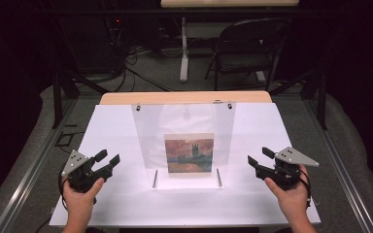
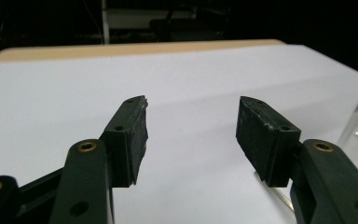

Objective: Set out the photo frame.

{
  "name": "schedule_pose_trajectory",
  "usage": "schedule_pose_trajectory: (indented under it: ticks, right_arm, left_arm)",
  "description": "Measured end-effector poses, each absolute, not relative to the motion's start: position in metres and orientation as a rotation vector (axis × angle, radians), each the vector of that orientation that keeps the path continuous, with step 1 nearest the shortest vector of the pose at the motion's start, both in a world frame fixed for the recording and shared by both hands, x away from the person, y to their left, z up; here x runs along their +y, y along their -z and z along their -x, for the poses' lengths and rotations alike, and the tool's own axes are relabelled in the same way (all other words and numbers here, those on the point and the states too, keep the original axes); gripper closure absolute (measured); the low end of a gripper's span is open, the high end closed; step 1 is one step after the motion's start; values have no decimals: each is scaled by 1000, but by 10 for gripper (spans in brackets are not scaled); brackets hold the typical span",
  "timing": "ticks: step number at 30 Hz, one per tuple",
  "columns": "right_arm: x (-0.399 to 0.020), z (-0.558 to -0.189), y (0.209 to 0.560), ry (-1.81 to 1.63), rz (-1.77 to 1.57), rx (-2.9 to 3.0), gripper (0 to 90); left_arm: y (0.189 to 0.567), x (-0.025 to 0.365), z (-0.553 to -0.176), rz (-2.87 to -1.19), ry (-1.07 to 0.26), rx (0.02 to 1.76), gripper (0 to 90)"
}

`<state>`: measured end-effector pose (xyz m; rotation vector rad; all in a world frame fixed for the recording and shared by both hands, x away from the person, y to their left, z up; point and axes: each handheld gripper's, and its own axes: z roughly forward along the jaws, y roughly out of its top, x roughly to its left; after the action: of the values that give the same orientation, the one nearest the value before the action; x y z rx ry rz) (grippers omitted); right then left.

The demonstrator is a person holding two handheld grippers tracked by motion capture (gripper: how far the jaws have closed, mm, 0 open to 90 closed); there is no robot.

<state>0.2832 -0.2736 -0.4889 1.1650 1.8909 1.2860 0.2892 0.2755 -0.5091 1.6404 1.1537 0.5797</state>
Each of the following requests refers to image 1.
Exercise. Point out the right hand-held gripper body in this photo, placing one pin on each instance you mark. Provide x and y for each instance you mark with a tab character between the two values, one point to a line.
283	174

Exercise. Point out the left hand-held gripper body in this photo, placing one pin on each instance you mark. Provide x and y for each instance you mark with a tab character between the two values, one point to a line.
82	178

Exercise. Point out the clear acrylic photo frame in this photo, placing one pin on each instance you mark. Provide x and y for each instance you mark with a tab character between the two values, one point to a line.
149	136

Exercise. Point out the person's left hand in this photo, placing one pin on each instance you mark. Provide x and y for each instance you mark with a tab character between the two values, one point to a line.
77	204

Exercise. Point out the person's right hand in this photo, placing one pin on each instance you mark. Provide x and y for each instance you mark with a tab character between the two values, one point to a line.
293	200

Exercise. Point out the painted landscape picture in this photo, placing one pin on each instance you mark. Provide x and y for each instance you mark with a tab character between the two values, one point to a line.
189	155

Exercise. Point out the black metal stand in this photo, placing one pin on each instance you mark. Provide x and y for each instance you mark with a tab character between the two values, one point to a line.
58	97
320	97

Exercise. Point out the white board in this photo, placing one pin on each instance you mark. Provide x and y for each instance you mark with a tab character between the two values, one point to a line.
187	207

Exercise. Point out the black folding chair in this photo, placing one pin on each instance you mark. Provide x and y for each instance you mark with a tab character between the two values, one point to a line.
243	61

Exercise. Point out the wooden table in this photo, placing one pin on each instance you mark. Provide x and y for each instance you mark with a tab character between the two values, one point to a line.
184	97

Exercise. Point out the white desk leg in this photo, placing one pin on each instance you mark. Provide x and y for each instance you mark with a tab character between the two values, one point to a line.
184	58

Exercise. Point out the light wooden desk top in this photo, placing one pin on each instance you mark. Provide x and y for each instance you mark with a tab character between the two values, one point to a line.
230	3

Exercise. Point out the aluminium floor rail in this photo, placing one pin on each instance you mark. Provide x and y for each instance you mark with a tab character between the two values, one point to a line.
22	187
346	187

